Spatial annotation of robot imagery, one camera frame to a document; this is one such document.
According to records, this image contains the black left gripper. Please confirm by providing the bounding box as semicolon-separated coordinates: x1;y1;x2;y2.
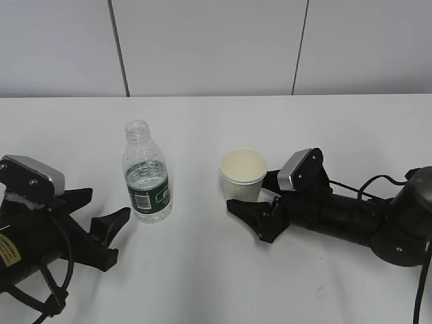
43;188;131;272

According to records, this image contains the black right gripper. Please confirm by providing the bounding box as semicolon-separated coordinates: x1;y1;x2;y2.
226;170;333;244

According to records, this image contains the white paper cup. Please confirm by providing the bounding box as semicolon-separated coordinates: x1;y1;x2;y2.
219;148;269;203

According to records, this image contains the clear green-label water bottle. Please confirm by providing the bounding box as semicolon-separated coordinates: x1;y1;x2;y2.
122;119;172;223

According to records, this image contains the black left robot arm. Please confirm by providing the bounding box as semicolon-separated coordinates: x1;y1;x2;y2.
1;188;131;285

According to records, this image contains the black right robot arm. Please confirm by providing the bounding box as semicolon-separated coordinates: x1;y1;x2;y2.
226;167;431;267

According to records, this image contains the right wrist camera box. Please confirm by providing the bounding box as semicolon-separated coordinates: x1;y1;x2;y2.
277;148;329;192

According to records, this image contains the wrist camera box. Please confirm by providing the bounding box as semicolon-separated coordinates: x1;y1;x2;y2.
1;155;65;205
277;148;329;192

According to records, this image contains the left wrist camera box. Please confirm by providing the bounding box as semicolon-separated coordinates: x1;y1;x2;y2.
1;155;65;205

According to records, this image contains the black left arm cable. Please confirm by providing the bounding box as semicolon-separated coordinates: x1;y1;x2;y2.
0;215;76;324

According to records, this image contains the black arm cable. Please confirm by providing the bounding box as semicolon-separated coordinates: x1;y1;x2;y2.
329;174;432;324
0;215;76;324

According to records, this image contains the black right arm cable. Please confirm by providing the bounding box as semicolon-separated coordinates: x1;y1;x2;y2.
329;174;432;324

